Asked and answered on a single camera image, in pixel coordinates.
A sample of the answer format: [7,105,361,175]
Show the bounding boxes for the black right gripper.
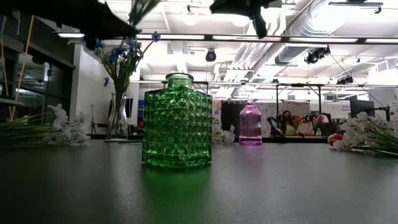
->
[210,0,282,40]

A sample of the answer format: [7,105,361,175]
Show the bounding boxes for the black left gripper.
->
[40,0,137,51]

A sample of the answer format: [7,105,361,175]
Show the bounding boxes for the small blue artificial flower bunch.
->
[103,77,125,139]

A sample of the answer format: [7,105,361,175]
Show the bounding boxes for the pink ribbed glass vase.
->
[238,100,262,146]

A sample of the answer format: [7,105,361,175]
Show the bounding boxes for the small white artificial flower bunch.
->
[212,124,236,144]

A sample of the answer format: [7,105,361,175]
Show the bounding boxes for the green faceted glass vase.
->
[141,72,213,169]

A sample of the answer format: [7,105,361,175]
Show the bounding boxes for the red artificial tulip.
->
[327,133,345,147]

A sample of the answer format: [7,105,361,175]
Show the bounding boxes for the clear glass vase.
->
[107,92,129,140]

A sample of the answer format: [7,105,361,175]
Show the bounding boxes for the long linear ceiling light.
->
[57,32,398,44]

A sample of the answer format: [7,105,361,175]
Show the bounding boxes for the black ceiling spotlight cluster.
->
[304,45,331,65]

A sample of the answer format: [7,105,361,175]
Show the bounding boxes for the white globe pendant lamp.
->
[182,4,200,26]

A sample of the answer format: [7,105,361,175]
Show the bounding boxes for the blue stacked bins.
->
[137,99,144,128]

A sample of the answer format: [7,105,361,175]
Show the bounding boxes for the white patterned partition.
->
[257,101,312,138]

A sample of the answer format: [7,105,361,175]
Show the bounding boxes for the black background panel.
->
[221,101,240,135]

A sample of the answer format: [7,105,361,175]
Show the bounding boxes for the small black ceiling spotlight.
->
[335,75,354,85]

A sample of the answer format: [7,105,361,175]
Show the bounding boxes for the red background flower bouquet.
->
[312,114,330,136]

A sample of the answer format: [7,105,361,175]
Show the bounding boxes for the black computer monitor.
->
[349,98,376,118]

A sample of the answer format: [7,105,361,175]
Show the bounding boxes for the yellow hanging cable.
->
[11,15,35,122]

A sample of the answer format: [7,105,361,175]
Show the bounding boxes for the black wall screen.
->
[108,98,134,118]

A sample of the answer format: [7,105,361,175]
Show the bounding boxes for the black metal frame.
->
[123,80,398,138]

